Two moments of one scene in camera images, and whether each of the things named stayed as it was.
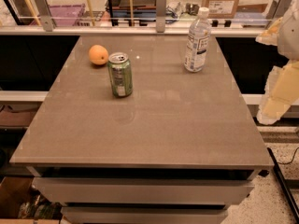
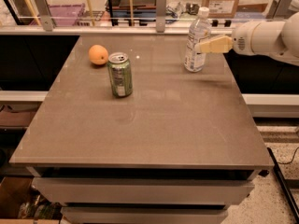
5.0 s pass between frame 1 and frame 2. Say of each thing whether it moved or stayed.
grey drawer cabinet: stayed
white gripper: moved
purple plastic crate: stayed
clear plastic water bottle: stayed
